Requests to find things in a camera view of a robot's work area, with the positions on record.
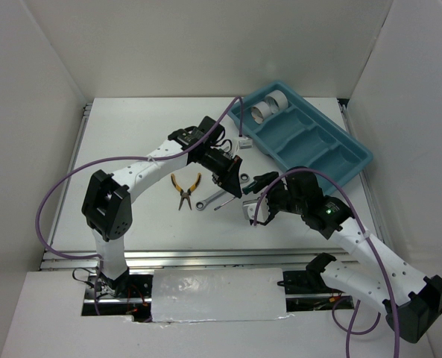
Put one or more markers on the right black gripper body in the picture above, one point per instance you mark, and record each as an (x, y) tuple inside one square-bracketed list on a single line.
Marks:
[(279, 199)]

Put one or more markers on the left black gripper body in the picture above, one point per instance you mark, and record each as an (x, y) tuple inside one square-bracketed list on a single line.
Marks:
[(216, 163)]

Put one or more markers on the silver ratchet wrench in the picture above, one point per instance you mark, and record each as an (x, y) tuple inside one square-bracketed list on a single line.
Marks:
[(201, 205)]

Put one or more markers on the small white tape roll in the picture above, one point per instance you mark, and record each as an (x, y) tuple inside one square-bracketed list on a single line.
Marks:
[(260, 112)]

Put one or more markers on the clear packing tape roll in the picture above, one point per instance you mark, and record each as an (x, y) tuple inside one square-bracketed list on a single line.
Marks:
[(276, 101)]

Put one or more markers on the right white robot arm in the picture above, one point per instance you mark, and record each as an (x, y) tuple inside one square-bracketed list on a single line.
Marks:
[(409, 300)]

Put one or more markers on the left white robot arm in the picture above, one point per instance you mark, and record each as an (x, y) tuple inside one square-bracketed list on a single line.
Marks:
[(107, 205)]

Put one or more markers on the teal plastic organizer tray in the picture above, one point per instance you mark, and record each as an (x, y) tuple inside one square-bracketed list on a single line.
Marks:
[(301, 135)]

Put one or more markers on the white foil cover plate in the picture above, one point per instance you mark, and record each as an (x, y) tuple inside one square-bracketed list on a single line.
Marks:
[(227, 294)]

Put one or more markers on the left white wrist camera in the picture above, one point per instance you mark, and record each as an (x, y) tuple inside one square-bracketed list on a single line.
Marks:
[(244, 143)]

